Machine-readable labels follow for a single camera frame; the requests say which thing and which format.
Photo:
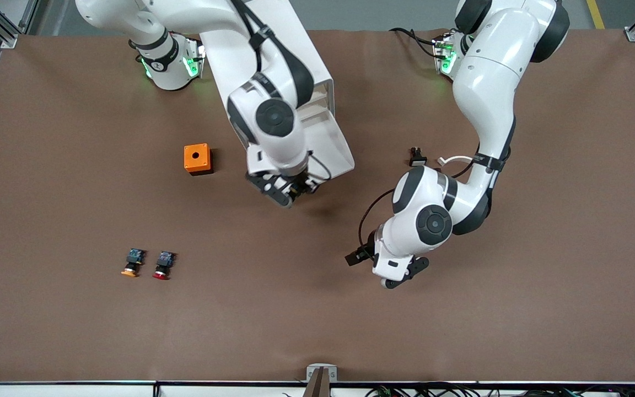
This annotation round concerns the orange push button switch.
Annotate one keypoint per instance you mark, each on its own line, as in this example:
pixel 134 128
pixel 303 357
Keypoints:
pixel 133 261

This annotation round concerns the white capped black button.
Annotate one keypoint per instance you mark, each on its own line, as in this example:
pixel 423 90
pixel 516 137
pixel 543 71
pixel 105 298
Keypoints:
pixel 418 158

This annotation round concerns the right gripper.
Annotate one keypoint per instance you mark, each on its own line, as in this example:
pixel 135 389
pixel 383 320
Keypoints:
pixel 296 188

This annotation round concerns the brown camera post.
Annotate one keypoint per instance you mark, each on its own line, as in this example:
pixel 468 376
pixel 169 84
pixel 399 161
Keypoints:
pixel 318 386

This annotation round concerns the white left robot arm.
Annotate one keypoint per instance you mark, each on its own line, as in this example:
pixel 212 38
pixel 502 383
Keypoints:
pixel 488 82

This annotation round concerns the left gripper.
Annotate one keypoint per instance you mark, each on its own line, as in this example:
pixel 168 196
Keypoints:
pixel 366 249

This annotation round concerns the orange button enclosure box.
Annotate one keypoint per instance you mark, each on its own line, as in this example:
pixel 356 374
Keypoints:
pixel 197 159

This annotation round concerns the brown table cover sheet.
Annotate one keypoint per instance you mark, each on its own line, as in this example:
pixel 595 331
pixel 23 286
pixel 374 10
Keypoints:
pixel 317 309

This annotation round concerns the white curved plastic bracket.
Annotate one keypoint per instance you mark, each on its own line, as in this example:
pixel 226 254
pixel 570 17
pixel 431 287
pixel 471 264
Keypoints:
pixel 455 160

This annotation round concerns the red push button switch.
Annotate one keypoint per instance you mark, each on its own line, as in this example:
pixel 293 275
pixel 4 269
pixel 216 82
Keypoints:
pixel 163 264

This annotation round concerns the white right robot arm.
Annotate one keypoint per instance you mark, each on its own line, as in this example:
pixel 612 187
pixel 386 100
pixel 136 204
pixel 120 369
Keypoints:
pixel 273 116

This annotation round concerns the grey metal mount bracket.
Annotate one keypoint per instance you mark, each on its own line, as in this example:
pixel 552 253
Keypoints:
pixel 312 372

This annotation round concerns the black table edge rail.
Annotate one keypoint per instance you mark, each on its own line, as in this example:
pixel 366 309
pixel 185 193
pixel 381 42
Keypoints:
pixel 75 382

